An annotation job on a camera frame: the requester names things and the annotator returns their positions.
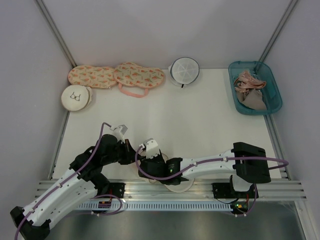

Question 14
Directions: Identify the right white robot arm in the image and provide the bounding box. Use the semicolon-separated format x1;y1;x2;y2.
134;139;271;198

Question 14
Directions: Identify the left frame post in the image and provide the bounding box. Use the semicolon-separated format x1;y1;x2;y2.
34;0;77;68

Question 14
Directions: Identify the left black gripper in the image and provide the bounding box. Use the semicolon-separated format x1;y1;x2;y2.
102;138;141;165

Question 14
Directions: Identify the aluminium mounting rail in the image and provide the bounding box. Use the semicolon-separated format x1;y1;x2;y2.
34;178;307;201

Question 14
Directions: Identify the floral bra bag pink handle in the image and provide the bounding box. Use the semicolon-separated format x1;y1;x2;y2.
113;62;166;98

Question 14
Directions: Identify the floral bra bag left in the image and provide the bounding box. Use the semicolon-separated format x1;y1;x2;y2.
67;65;118;89

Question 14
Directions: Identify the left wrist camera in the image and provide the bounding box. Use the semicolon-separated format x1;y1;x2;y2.
109;124;128;142

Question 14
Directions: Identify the beige bra in bin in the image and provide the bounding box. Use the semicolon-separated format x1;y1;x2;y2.
236;89;267;111

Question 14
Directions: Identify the teal plastic bin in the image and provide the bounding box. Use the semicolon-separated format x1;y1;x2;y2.
228;61;283;116

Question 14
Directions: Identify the white slotted cable duct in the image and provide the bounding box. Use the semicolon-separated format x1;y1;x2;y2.
76;200;232;212

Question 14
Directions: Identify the pink lace bra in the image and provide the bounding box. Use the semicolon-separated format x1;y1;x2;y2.
233;70;267;93

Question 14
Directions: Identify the frame post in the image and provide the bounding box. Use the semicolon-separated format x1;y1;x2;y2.
34;0;77;68
258;0;300;62

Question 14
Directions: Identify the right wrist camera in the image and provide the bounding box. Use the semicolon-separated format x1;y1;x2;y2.
140;138;161;159

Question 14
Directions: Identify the white mesh laundry bag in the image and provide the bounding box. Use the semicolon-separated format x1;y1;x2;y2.
168;57;200;88

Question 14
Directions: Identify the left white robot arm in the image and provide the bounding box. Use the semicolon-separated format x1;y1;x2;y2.
10;134;136;240

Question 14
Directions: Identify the right frame post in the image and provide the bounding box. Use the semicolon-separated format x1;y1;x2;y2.
258;0;300;62

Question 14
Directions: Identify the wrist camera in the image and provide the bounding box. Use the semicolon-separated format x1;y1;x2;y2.
140;138;161;159
109;124;128;142

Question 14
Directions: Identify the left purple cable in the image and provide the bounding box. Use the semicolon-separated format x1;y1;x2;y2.
13;121;115;240

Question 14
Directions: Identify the beige glasses-print laundry bag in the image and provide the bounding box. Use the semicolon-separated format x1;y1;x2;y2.
61;85;93;112

